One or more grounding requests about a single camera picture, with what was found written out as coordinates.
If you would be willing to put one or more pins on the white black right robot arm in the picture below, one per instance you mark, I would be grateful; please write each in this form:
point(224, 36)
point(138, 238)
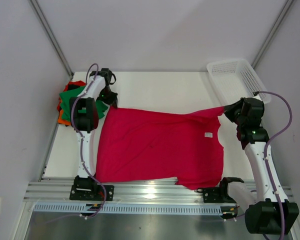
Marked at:
point(268, 211)

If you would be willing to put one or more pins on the red folded t shirt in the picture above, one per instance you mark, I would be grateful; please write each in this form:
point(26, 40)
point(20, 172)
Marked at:
point(72, 85)

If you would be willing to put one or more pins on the left aluminium corner post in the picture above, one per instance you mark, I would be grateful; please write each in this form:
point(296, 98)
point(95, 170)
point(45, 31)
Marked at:
point(42, 19)

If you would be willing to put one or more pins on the right aluminium corner post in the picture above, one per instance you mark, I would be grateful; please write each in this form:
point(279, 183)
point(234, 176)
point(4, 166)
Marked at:
point(279, 21)

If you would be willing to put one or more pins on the aluminium front rail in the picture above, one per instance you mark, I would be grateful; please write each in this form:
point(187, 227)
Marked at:
point(152, 192)

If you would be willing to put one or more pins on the white slotted cable duct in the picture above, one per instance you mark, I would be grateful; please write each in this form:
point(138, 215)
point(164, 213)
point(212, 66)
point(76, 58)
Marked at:
point(120, 208)

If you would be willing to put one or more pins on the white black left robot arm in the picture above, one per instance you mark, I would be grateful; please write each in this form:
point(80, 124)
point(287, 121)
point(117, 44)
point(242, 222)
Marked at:
point(84, 119)

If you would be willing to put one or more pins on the aluminium corner post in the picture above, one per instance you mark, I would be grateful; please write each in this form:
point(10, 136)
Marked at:
point(279, 21)
point(42, 19)

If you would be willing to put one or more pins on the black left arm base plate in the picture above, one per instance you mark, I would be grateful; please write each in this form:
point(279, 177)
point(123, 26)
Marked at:
point(94, 194)

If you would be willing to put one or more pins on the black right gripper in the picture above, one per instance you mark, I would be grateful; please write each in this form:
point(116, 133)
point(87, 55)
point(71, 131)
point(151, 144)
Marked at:
point(233, 111)

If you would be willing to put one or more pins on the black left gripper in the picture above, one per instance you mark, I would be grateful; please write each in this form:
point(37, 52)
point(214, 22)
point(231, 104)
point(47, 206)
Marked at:
point(113, 101)

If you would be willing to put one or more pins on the white plastic basket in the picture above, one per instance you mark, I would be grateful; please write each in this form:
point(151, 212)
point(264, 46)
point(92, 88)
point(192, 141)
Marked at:
point(233, 79)

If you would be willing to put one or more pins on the crimson t shirt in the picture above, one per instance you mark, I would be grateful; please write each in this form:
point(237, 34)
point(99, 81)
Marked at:
point(137, 145)

